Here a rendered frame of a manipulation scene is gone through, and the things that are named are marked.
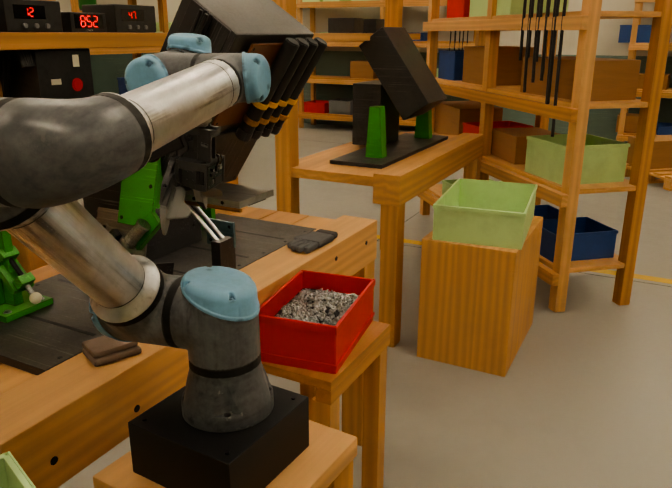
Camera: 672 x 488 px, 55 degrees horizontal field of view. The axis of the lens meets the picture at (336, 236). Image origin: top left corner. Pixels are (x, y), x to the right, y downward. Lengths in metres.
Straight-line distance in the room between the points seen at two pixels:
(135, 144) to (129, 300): 0.34
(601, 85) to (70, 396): 3.20
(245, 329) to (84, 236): 0.28
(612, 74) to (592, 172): 0.54
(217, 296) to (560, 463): 1.94
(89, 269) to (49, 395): 0.45
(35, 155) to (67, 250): 0.22
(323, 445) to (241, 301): 0.33
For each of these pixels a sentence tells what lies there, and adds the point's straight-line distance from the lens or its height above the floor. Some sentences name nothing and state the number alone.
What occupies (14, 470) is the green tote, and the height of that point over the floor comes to 0.96.
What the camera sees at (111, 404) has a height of 0.85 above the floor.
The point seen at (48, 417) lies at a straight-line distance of 1.27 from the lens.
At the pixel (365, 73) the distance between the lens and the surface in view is 10.52.
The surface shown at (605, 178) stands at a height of 0.75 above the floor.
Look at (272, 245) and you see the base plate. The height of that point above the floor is 0.90.
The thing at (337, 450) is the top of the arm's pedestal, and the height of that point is 0.85.
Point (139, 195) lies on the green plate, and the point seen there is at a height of 1.15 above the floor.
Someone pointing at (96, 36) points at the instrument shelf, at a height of 1.53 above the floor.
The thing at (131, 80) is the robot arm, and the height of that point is 1.47.
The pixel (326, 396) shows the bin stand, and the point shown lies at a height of 0.76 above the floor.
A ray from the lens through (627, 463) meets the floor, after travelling 2.78.
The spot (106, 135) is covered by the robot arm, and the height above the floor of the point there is 1.44.
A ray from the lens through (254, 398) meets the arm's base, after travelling 1.05.
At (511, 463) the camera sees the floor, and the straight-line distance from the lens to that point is 2.64.
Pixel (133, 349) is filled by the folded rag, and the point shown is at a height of 0.91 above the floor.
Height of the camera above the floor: 1.54
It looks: 18 degrees down
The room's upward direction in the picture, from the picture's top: straight up
